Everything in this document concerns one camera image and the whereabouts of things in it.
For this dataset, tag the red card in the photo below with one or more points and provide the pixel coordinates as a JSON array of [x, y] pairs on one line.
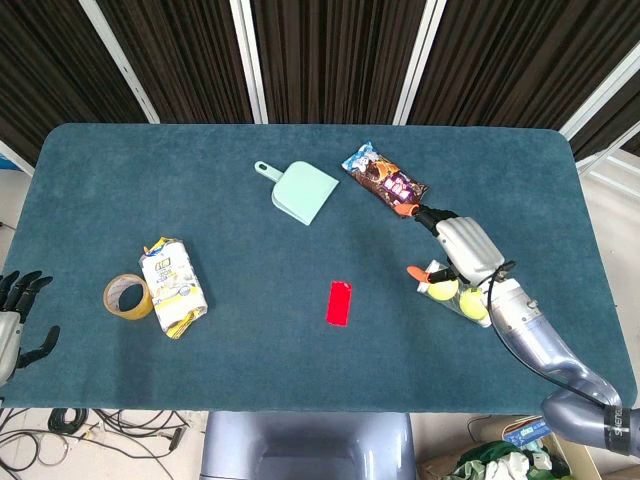
[[339, 304]]

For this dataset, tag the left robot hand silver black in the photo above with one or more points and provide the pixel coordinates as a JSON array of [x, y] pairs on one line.
[[7, 335]]

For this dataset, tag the mint green dustpan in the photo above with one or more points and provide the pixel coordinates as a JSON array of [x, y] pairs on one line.
[[305, 192]]

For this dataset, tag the yellow tennis ball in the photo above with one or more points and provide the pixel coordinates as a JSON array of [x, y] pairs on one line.
[[443, 291], [472, 303]]

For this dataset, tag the brown cardboard box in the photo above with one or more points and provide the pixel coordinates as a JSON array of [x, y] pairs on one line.
[[562, 457]]

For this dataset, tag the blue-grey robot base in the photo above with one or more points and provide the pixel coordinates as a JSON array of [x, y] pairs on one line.
[[305, 445]]

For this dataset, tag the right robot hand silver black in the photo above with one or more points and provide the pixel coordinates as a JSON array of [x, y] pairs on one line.
[[465, 240]]

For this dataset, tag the brown packing tape roll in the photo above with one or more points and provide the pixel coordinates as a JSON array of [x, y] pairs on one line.
[[145, 309]]

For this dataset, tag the teal table cloth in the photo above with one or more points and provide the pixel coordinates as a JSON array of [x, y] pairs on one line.
[[250, 250]]

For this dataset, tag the white screen foot bar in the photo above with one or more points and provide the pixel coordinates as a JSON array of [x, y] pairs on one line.
[[607, 165], [17, 159]]

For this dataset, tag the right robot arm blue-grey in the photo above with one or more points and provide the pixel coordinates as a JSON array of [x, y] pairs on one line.
[[530, 330]]

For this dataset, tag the white cloth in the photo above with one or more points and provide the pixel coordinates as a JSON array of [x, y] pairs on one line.
[[505, 467]]

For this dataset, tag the dark brown snack bag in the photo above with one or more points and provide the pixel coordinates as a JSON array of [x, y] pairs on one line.
[[382, 177]]

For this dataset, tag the clear tennis ball tube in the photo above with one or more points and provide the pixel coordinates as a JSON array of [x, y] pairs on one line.
[[450, 305]]

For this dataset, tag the white screen frame post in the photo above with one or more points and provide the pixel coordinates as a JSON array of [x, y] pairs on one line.
[[417, 65], [250, 62], [120, 62], [600, 95]]

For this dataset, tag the green cloth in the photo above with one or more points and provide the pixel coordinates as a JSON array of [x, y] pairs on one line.
[[480, 455]]

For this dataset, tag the blue printed box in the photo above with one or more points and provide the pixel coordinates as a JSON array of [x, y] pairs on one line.
[[527, 432]]

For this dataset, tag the dark pleated screen panel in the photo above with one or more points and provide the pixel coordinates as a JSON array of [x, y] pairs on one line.
[[180, 60], [50, 75], [335, 60], [515, 60]]

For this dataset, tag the yellow white snack bag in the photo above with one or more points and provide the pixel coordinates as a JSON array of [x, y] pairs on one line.
[[172, 285]]

